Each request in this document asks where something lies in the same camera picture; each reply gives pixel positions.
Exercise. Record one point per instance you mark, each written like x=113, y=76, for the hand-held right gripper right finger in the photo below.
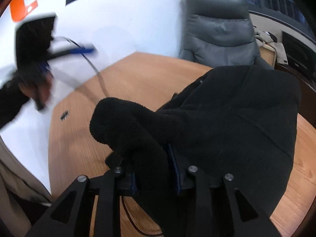
x=175, y=167

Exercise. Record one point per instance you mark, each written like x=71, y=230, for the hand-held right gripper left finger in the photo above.
x=133, y=182

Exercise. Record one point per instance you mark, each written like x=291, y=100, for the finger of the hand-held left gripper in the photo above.
x=44, y=68
x=81, y=50

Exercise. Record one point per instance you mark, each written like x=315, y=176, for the black fleece jacket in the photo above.
x=222, y=128

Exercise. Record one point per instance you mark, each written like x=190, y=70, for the person's left forearm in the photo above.
x=11, y=101

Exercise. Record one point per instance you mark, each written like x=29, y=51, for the pile of light clothes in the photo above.
x=271, y=44

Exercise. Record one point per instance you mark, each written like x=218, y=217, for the person's left hand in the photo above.
x=43, y=88

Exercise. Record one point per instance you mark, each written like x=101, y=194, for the person's beige trousers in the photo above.
x=17, y=185

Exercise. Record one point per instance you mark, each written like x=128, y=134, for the grey leather office chair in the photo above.
x=217, y=32

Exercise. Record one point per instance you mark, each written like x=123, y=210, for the light wooden side cabinet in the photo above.
x=267, y=54

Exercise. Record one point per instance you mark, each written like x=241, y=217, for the black microwave oven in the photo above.
x=300, y=54

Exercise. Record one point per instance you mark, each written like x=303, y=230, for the orange and black wall lettering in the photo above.
x=22, y=7

